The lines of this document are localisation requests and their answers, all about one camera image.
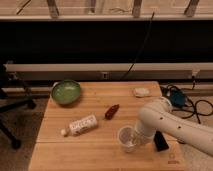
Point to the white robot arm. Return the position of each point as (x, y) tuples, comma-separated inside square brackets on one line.
[(156, 116)]

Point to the green ceramic bowl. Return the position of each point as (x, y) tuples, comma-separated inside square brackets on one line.
[(65, 92)]

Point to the dark red chili pepper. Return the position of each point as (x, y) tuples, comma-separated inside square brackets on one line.
[(111, 111)]

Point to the white labelled bottle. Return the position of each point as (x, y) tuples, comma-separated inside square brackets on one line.
[(81, 126)]

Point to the white baseboard heater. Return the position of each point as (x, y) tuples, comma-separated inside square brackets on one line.
[(113, 71)]

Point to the teal power adapter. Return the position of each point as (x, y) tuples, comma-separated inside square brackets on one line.
[(177, 99)]

